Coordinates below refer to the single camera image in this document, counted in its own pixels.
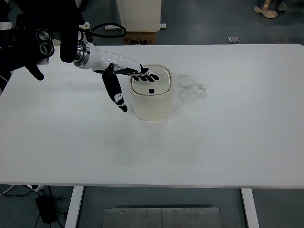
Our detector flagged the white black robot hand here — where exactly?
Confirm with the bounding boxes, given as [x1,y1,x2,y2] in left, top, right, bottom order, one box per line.
[74,41,159,112]

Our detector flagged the cream push-lid trash can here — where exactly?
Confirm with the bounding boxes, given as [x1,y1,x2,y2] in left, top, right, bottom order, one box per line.
[130,65,174,121]

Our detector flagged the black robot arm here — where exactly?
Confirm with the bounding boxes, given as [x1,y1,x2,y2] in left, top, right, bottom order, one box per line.
[0,0,85,80]

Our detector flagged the cream plastic bin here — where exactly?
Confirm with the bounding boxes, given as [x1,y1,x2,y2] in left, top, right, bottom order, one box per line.
[53,21,91,46]

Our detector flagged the brown cardboard box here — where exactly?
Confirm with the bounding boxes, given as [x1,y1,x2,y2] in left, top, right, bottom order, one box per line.
[123,32,157,45]

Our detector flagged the white cabinet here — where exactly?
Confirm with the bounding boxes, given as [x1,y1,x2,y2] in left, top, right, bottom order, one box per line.
[115,0,162,32]

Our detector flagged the left white table leg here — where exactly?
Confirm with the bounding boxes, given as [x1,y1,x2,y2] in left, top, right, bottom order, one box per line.
[65,186,84,228]

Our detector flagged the white table leg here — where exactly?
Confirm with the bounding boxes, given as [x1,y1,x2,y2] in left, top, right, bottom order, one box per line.
[241,188,260,228]
[65,186,84,228]

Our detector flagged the small grey floor plate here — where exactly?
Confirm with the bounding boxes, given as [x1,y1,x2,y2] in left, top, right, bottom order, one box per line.
[227,36,241,44]

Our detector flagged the black power adapter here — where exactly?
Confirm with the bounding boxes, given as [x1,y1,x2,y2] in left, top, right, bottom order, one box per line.
[35,195,57,224]

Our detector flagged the metal floor plate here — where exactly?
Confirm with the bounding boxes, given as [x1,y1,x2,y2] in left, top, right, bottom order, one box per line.
[103,208,223,228]

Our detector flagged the person's shoes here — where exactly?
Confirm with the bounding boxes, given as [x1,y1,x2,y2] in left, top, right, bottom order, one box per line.
[254,0,287,19]

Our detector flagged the right white table leg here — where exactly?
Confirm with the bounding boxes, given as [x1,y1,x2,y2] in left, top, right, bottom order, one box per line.
[241,188,260,228]

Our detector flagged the black corrugated cable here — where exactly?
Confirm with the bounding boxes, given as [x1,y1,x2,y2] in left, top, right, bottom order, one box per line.
[85,22,128,46]

